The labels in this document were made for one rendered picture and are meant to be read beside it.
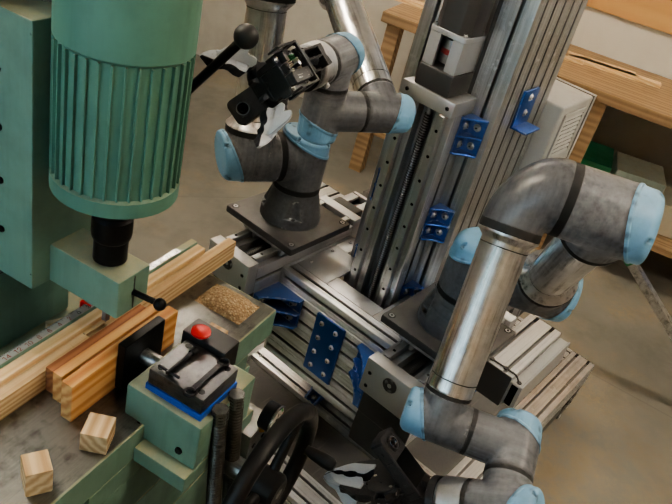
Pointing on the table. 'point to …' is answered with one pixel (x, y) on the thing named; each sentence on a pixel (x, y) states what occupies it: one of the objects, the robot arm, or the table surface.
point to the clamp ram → (139, 352)
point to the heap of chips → (227, 303)
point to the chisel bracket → (97, 275)
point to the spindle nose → (111, 240)
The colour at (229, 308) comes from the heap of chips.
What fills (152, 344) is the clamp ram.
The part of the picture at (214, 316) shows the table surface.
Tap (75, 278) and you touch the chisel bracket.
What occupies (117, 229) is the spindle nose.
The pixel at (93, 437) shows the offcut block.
